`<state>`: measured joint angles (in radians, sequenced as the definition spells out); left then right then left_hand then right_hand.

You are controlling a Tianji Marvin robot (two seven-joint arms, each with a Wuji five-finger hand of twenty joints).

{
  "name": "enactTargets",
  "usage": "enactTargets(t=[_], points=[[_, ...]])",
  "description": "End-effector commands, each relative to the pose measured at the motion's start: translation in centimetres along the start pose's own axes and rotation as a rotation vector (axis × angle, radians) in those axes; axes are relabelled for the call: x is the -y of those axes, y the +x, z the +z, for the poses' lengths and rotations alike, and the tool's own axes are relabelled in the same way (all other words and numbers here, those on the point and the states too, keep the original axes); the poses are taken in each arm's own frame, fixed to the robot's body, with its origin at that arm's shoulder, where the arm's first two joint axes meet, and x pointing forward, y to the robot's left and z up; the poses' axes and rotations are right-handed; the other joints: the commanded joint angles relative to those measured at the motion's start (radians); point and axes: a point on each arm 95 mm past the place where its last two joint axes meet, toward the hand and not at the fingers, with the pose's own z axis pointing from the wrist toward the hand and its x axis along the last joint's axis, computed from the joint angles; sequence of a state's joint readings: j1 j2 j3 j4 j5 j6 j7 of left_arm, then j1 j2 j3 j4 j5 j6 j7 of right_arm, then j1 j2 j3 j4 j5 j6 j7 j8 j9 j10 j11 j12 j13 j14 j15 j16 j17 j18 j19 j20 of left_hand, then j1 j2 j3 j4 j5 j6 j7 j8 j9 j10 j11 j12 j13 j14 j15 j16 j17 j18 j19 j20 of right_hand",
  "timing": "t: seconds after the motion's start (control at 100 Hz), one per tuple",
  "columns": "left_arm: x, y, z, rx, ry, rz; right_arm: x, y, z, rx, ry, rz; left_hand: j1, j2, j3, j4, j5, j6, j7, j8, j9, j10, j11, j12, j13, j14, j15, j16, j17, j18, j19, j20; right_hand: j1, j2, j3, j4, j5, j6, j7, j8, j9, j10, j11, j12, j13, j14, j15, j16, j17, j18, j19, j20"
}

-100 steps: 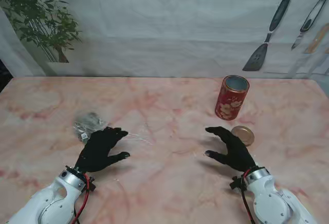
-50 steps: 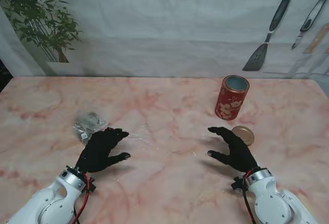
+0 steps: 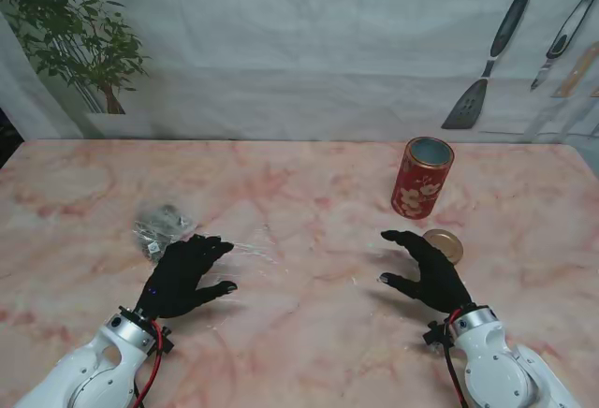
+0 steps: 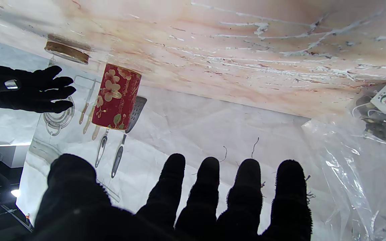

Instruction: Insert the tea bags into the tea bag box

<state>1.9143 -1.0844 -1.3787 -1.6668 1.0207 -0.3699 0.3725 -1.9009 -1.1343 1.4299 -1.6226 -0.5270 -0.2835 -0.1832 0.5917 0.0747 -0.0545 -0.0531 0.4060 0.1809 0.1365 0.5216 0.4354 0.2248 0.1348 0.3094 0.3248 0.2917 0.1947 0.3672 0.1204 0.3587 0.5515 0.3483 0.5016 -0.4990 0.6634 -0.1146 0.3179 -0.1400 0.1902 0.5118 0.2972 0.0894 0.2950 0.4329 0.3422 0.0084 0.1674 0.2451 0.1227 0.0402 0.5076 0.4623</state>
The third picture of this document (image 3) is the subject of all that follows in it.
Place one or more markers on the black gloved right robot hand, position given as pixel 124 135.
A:
pixel 435 277

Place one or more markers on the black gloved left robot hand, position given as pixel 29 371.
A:
pixel 178 281

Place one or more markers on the clear plastic bag of tea bags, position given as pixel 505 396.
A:
pixel 161 225

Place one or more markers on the red floral tea canister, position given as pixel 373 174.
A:
pixel 416 183

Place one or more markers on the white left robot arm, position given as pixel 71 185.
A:
pixel 93 370

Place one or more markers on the gold round canister lid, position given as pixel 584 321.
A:
pixel 449 244

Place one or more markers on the white printed backdrop cloth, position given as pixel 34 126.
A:
pixel 299 52

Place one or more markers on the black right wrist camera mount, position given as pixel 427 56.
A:
pixel 435 333

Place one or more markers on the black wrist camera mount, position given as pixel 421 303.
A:
pixel 164 340
pixel 435 333

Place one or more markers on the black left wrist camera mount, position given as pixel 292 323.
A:
pixel 164 340

